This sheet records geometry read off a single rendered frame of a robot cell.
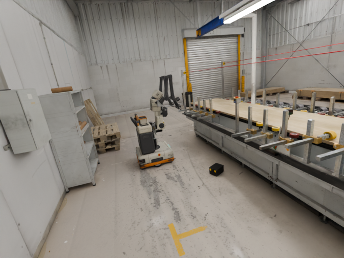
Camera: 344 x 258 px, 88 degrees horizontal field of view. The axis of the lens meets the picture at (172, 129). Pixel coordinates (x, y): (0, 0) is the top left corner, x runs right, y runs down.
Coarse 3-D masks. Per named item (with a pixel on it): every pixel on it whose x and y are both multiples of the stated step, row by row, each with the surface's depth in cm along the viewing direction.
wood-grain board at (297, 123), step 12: (216, 108) 348; (228, 108) 335; (240, 108) 324; (252, 108) 313; (264, 108) 303; (276, 108) 293; (252, 120) 245; (276, 120) 231; (288, 120) 225; (300, 120) 220; (324, 120) 210; (336, 120) 205; (288, 132) 195; (300, 132) 184; (324, 132) 177; (336, 132) 174
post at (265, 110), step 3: (264, 111) 200; (267, 111) 198; (264, 114) 200; (267, 114) 199; (264, 117) 201; (267, 117) 200; (264, 120) 202; (267, 120) 201; (264, 123) 203; (267, 123) 203; (264, 126) 204; (267, 126) 204; (264, 129) 205; (267, 129) 205; (264, 132) 206; (264, 138) 207; (264, 141) 208
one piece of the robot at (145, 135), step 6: (138, 126) 316; (144, 126) 313; (150, 126) 315; (138, 132) 313; (144, 132) 314; (150, 132) 319; (138, 138) 342; (144, 138) 317; (150, 138) 320; (156, 138) 339; (144, 144) 320; (150, 144) 323; (156, 144) 341; (144, 150) 323; (150, 150) 326
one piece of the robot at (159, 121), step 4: (152, 100) 321; (156, 100) 320; (152, 104) 323; (156, 104) 322; (152, 108) 328; (156, 108) 329; (160, 108) 332; (156, 112) 333; (156, 116) 334; (160, 116) 336; (156, 120) 338; (160, 120) 334; (156, 124) 343; (160, 124) 336; (164, 124) 339; (160, 128) 338; (164, 128) 341
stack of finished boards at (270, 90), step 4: (268, 88) 989; (272, 88) 970; (276, 88) 951; (280, 88) 943; (284, 88) 950; (244, 92) 942; (248, 92) 925; (256, 92) 900; (260, 92) 905; (268, 92) 922; (272, 92) 931; (244, 96) 911; (248, 96) 888
